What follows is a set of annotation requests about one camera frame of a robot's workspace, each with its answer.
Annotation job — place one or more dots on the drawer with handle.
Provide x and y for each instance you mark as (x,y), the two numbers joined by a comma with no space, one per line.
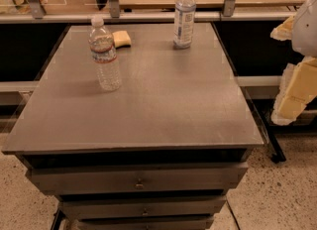
(143,207)
(123,179)

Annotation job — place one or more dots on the yellow sponge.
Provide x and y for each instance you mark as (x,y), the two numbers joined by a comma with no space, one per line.
(121,39)

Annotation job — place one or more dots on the blue label plastic bottle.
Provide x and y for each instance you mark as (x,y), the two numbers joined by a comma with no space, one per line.
(184,23)

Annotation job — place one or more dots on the wooden shelf with metal rails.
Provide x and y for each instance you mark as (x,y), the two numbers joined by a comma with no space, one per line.
(80,11)

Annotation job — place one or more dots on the middle drawer with handle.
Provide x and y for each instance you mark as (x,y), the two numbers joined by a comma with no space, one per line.
(143,207)

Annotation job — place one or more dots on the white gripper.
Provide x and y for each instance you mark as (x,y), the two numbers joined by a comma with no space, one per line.
(306,31)

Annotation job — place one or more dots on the top drawer with handle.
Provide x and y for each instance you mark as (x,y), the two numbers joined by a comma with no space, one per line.
(123,179)

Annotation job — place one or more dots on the clear water bottle red label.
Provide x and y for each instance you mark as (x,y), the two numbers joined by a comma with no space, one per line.
(102,48)

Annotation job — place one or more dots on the bottom drawer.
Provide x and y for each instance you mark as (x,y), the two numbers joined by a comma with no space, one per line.
(151,223)

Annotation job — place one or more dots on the grey drawer cabinet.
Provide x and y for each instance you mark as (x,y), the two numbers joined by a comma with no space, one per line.
(174,107)

